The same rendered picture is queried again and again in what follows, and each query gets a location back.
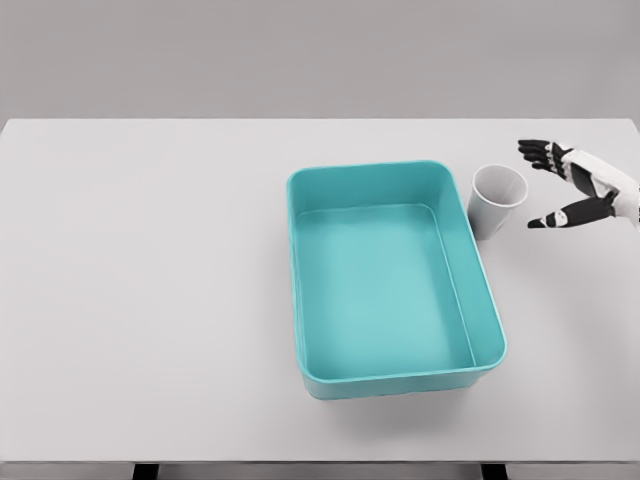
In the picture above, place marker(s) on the white paper cup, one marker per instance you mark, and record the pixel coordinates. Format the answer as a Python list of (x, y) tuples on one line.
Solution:
[(487, 210)]

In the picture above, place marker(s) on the teal plastic basket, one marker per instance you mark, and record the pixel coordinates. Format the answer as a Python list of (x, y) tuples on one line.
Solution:
[(380, 280)]

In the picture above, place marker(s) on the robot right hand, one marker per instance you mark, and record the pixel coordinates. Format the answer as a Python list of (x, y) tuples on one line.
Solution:
[(602, 176)]

